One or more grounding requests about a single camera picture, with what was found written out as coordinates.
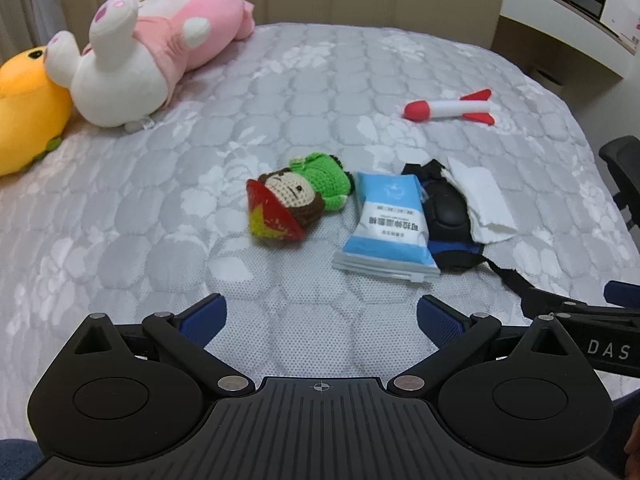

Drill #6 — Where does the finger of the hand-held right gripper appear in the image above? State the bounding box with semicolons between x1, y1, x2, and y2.
520;287;590;319
603;281;640;307

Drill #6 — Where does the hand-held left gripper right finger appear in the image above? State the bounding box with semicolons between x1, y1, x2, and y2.
388;294;569;397

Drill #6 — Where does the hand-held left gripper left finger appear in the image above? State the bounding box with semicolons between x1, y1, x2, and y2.
74;293;256;396

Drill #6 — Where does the blue wet wipe packet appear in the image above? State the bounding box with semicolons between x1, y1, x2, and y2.
332;171;442;284

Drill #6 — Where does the white wet wipe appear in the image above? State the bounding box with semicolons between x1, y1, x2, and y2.
440;156;518;245

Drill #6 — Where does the black office chair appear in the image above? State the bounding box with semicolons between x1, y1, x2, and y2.
598;136;640;222

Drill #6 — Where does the crochet doll with red hat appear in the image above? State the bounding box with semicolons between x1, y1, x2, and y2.
246;152;357;246

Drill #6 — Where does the red and white toy rocket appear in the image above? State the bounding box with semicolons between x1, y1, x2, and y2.
402;89;496;125

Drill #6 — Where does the person's leg in blue trousers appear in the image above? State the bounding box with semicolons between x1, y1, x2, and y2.
0;439;44;480

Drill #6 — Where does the yellow plush toy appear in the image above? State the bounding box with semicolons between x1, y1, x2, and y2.
0;47;74;178

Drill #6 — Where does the white desk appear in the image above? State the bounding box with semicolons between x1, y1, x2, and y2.
492;0;640;82

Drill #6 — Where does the pink and white plush toy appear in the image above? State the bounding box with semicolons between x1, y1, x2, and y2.
44;0;256;134

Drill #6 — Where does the white printed sheet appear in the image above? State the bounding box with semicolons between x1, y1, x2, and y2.
600;0;640;56

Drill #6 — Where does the grey curtain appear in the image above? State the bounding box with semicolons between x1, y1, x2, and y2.
0;0;69;57

